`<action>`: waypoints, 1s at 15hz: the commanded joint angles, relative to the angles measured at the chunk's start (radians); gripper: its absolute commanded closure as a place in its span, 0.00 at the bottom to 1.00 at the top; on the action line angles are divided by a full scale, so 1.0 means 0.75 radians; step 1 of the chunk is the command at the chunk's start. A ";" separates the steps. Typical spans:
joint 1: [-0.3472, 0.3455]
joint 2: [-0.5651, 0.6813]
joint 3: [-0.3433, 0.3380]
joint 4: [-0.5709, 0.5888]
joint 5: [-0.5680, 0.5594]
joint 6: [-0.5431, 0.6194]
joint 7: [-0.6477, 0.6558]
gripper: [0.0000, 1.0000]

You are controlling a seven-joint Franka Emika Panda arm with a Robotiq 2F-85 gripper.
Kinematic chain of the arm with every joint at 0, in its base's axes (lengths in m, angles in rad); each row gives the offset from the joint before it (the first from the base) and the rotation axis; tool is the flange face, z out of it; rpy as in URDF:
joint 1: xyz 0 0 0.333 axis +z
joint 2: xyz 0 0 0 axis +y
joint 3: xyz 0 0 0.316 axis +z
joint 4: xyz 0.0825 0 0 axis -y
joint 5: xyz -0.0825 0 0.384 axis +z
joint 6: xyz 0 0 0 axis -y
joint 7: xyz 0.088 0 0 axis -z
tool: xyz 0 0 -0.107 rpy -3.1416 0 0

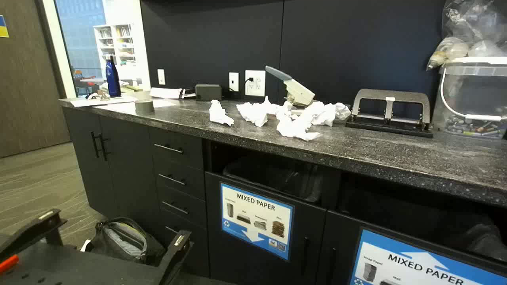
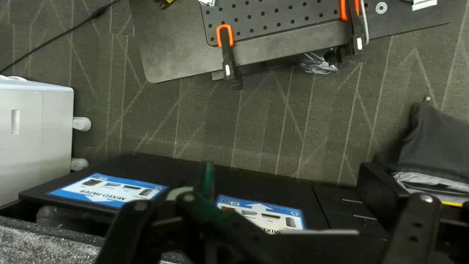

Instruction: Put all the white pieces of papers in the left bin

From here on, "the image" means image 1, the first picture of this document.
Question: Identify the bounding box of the long white paper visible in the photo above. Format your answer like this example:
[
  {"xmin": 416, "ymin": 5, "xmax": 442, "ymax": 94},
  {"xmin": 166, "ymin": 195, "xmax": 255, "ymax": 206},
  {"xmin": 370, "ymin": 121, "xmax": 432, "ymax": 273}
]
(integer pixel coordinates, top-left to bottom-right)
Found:
[{"xmin": 207, "ymin": 99, "xmax": 234, "ymax": 127}]

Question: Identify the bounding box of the black bin liner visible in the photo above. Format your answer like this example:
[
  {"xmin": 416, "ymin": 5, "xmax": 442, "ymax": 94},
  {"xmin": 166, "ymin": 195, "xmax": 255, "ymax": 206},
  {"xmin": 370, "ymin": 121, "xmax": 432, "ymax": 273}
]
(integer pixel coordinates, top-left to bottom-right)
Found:
[
  {"xmin": 221, "ymin": 156, "xmax": 339, "ymax": 208},
  {"xmin": 339, "ymin": 179, "xmax": 507, "ymax": 263}
]

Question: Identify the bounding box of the wide crumpled white paper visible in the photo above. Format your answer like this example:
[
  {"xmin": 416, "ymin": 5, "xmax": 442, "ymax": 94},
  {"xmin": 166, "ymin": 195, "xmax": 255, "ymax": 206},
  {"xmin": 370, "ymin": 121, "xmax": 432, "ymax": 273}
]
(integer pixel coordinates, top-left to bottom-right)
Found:
[{"xmin": 234, "ymin": 97, "xmax": 283, "ymax": 129}]

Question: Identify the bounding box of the black power adapter box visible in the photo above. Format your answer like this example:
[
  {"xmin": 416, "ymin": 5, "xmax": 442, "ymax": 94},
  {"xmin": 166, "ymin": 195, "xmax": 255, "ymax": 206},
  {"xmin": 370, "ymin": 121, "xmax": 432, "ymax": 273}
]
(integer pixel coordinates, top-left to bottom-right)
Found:
[{"xmin": 193, "ymin": 83, "xmax": 223, "ymax": 102}]

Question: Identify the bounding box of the blue mixed paper sign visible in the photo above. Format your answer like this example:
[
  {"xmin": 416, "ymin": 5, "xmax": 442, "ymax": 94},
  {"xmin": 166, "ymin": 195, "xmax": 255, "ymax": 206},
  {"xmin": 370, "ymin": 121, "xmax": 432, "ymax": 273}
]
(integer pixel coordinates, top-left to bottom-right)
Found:
[
  {"xmin": 348, "ymin": 228, "xmax": 507, "ymax": 285},
  {"xmin": 218, "ymin": 183, "xmax": 293, "ymax": 263}
]

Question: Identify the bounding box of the white power strip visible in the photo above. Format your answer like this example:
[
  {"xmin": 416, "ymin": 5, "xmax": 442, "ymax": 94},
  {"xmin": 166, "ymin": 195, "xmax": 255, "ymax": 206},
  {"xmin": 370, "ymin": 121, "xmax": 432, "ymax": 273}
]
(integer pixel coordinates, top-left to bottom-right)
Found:
[{"xmin": 149, "ymin": 86, "xmax": 187, "ymax": 102}]

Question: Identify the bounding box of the dark grey counter cabinet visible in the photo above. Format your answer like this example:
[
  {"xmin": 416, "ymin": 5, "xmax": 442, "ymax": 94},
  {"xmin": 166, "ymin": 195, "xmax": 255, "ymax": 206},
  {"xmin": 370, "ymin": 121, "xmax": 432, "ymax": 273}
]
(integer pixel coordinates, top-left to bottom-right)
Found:
[{"xmin": 61, "ymin": 108, "xmax": 507, "ymax": 285}]

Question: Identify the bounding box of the grey three-hole punch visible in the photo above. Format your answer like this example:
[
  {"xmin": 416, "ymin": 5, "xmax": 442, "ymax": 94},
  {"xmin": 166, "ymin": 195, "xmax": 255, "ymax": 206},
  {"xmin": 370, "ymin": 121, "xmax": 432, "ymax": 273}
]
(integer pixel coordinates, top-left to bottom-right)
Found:
[{"xmin": 345, "ymin": 88, "xmax": 434, "ymax": 140}]

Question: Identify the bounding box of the blue metal water bottle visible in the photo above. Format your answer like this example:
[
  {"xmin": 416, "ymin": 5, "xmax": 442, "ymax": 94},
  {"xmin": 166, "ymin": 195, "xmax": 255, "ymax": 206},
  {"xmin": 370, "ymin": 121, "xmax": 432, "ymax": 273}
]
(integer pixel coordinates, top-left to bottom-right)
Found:
[{"xmin": 104, "ymin": 54, "xmax": 122, "ymax": 99}]

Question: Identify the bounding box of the black backpack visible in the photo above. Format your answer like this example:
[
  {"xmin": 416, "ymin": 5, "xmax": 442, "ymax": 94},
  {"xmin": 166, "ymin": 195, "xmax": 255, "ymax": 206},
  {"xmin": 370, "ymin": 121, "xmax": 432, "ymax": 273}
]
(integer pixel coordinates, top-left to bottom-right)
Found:
[{"xmin": 80, "ymin": 217, "xmax": 166, "ymax": 266}]

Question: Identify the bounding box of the white shelf unit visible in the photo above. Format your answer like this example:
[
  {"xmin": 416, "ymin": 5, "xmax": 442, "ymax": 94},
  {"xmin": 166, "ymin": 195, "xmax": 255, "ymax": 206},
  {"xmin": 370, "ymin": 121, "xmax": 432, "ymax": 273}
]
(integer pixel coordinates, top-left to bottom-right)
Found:
[{"xmin": 93, "ymin": 23, "xmax": 136, "ymax": 89}]

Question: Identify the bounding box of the flat white paper sheet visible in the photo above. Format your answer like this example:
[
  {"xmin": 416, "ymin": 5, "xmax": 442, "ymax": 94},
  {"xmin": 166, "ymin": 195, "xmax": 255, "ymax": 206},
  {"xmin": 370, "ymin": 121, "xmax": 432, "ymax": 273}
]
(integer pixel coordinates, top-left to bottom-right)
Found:
[{"xmin": 61, "ymin": 95, "xmax": 125, "ymax": 110}]

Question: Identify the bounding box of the clear plastic container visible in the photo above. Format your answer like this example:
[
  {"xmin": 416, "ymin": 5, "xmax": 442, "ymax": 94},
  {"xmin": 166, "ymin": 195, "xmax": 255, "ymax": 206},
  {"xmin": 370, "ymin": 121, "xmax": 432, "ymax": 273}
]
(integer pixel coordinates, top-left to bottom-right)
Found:
[{"xmin": 431, "ymin": 56, "xmax": 507, "ymax": 140}]

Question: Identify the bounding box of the clear plastic bag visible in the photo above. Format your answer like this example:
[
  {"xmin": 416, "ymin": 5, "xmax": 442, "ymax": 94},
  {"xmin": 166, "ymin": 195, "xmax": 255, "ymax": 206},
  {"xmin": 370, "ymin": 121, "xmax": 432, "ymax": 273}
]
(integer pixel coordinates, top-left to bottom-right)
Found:
[{"xmin": 426, "ymin": 0, "xmax": 507, "ymax": 72}]

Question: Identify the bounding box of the black door handle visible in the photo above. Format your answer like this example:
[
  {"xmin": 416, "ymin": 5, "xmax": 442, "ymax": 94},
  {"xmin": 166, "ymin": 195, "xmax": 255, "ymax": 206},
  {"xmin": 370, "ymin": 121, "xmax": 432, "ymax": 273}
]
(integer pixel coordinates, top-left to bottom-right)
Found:
[
  {"xmin": 98, "ymin": 132, "xmax": 111, "ymax": 164},
  {"xmin": 90, "ymin": 132, "xmax": 101, "ymax": 160}
]

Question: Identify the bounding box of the yellow blue wall sticker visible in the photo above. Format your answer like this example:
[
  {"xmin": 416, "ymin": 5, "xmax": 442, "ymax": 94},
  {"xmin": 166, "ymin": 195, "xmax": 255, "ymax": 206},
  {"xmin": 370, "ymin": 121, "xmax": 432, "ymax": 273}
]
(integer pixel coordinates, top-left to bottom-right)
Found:
[{"xmin": 0, "ymin": 13, "xmax": 11, "ymax": 40}]

